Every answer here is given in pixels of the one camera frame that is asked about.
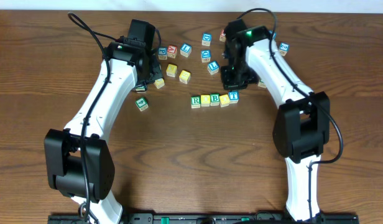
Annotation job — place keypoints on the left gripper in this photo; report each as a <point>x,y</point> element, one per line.
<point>153,73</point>

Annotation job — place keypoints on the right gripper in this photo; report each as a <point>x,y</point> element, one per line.
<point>229,83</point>

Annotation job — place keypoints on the blue T block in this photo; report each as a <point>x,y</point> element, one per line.
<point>233,96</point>

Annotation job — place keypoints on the yellow O block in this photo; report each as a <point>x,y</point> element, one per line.
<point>224,100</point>
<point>205,100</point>

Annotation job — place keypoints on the green B block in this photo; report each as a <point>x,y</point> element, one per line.
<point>215,99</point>

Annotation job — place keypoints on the green r block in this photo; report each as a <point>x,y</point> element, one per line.
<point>140,89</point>
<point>195,102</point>

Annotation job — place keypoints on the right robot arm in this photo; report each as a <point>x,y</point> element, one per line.
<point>301,129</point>

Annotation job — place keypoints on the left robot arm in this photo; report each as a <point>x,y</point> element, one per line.
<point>79,164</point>

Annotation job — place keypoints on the yellow C block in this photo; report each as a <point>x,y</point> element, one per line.
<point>159,83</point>

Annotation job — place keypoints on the yellow K block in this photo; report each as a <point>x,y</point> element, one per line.
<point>171,70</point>

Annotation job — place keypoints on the blue L block lower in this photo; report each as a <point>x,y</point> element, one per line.
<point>213,67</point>

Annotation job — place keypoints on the blue l block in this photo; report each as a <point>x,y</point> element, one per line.
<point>185,50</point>
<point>213,67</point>

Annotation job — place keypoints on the blue P block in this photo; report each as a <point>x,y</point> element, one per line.
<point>162,53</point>

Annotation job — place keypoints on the red A block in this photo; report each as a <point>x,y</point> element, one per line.
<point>172,51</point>

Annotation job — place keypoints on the yellow S block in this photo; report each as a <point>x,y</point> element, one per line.
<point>184,76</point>

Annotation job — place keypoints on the blue D block lower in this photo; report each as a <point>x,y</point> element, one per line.
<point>205,56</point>

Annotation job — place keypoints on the blue d block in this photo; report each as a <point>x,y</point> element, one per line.
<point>206,39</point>
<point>205,56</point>

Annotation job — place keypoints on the green J block right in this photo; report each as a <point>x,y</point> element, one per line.
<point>261,84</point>

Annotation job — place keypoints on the green 4 block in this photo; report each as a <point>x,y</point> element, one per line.
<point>142,104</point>

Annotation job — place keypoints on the blue L block upper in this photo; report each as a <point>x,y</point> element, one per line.
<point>185,50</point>

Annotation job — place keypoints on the red I block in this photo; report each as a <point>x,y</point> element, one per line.
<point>222,36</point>

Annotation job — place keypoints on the blue D block upper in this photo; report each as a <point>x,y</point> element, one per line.
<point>206,39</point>

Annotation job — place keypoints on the blue 2 block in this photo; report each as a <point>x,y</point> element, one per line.
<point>283,48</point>

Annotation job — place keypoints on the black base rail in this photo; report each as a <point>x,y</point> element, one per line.
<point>261,217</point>

